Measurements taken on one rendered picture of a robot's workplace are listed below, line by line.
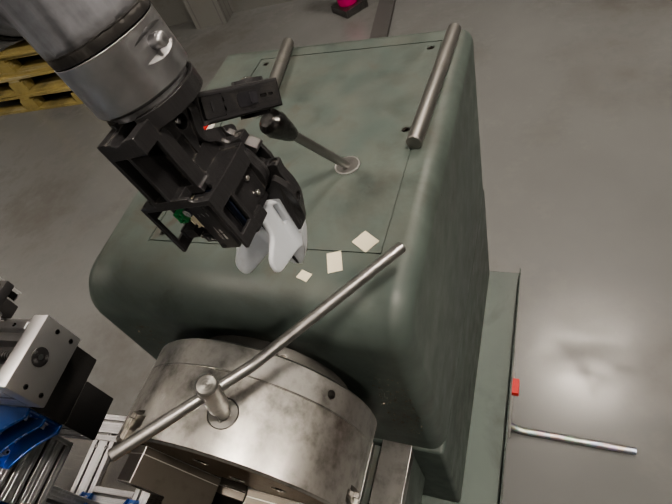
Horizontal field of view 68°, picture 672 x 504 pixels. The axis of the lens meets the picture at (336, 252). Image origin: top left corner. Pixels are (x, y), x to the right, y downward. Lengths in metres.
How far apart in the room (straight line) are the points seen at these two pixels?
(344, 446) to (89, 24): 0.48
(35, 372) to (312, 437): 0.57
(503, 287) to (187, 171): 1.13
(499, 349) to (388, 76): 0.74
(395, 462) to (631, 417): 1.11
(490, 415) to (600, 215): 1.26
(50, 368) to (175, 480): 0.45
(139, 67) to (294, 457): 0.40
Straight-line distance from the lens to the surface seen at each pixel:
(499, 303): 1.37
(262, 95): 0.45
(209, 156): 0.39
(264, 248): 0.47
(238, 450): 0.56
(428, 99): 0.74
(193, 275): 0.66
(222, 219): 0.36
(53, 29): 0.34
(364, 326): 0.55
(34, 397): 1.01
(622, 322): 2.01
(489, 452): 1.21
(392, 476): 0.87
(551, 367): 1.89
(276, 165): 0.40
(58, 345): 1.03
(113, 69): 0.34
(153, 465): 0.64
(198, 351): 0.61
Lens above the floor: 1.70
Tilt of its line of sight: 48 degrees down
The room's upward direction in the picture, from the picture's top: 24 degrees counter-clockwise
